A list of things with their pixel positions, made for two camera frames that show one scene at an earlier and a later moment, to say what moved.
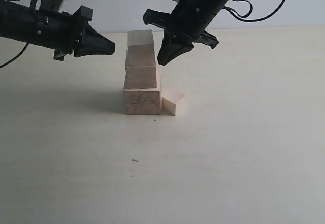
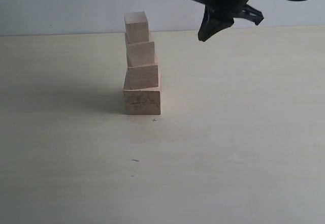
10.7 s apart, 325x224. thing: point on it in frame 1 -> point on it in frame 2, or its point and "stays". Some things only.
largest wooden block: (144, 101) stays
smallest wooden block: (174, 104) -> (137, 27)
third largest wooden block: (140, 51) stays
